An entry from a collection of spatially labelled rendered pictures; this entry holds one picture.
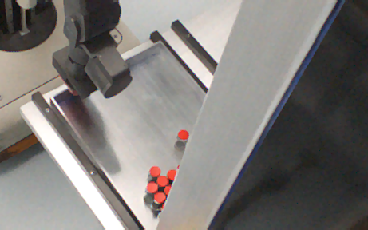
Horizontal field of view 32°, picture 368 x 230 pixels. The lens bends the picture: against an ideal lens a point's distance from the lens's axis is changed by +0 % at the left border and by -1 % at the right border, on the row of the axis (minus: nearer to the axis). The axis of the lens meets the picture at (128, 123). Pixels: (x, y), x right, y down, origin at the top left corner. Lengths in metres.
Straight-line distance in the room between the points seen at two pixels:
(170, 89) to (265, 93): 0.80
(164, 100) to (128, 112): 0.08
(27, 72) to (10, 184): 0.38
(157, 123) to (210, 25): 0.28
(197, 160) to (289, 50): 0.23
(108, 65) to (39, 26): 1.12
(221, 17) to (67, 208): 0.94
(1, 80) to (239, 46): 1.55
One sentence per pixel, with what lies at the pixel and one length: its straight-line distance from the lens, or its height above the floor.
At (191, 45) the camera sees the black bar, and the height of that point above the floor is 0.90.
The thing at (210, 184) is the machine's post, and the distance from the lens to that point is 0.65.
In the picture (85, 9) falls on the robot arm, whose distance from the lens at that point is 0.97.
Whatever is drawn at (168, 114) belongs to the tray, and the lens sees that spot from 1.25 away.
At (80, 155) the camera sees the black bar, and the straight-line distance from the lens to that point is 1.17.
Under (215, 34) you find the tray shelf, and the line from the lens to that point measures 1.39.
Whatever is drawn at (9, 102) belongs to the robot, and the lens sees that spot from 1.96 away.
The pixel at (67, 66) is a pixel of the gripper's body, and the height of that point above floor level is 1.01.
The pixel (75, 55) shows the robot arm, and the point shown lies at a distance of 1.08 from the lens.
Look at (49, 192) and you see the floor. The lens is 2.12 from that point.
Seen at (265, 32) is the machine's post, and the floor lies 1.60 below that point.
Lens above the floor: 1.94
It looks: 60 degrees down
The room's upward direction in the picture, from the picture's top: 11 degrees clockwise
